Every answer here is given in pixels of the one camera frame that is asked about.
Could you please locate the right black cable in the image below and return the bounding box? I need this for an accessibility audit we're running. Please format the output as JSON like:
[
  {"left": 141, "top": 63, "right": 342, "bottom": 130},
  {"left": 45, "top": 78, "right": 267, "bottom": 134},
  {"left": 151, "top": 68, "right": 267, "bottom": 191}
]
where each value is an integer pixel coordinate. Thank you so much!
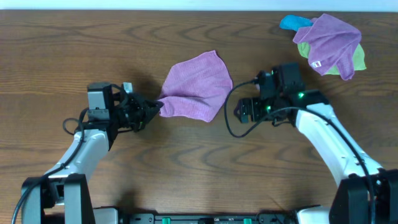
[{"left": 223, "top": 79, "right": 376, "bottom": 224}]

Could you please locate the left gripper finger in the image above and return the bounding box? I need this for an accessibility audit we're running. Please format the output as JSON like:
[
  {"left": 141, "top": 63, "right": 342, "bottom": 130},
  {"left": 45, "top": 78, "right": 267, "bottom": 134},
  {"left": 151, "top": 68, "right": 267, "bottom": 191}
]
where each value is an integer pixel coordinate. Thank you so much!
[
  {"left": 141, "top": 104, "right": 162, "bottom": 129},
  {"left": 144, "top": 100, "right": 164, "bottom": 109}
]

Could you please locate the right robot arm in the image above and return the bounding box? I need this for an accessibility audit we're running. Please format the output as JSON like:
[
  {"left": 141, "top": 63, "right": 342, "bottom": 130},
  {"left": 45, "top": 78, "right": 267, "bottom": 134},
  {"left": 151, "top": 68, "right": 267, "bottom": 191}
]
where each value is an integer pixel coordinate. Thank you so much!
[{"left": 234, "top": 63, "right": 397, "bottom": 223}]

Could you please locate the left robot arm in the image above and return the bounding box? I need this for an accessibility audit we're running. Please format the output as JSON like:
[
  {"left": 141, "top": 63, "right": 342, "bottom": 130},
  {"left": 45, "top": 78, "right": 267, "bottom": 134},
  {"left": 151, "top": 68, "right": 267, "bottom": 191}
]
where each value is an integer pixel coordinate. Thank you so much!
[{"left": 12, "top": 82, "right": 163, "bottom": 223}]

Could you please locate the green cloth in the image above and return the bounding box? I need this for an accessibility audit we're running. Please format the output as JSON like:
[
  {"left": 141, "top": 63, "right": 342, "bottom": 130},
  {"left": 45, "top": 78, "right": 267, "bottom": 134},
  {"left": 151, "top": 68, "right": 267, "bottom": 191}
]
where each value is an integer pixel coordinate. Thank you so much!
[{"left": 297, "top": 42, "right": 366, "bottom": 75}]

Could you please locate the pink microfiber cloth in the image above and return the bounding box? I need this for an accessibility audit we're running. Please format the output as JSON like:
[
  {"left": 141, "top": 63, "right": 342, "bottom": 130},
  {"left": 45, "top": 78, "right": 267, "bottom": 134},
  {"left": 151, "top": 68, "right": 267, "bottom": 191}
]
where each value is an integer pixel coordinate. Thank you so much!
[{"left": 159, "top": 50, "right": 233, "bottom": 123}]

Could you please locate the purple cloth with label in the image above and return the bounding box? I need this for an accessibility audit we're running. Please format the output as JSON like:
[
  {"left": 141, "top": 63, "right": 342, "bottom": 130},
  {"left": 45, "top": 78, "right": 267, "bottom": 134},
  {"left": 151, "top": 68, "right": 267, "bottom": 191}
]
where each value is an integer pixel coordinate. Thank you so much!
[{"left": 293, "top": 14, "right": 362, "bottom": 80}]

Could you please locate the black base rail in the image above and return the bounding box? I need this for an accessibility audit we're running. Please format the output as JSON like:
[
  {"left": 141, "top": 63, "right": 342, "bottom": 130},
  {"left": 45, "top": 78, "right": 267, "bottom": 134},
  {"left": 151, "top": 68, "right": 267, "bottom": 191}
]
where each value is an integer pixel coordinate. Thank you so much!
[{"left": 117, "top": 213, "right": 298, "bottom": 224}]

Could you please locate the blue cloth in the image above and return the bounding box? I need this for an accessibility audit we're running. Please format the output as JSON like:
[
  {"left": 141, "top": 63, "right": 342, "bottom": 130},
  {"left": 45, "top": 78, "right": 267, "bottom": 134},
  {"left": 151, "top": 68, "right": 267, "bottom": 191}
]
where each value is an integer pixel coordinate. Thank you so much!
[{"left": 279, "top": 15, "right": 313, "bottom": 31}]

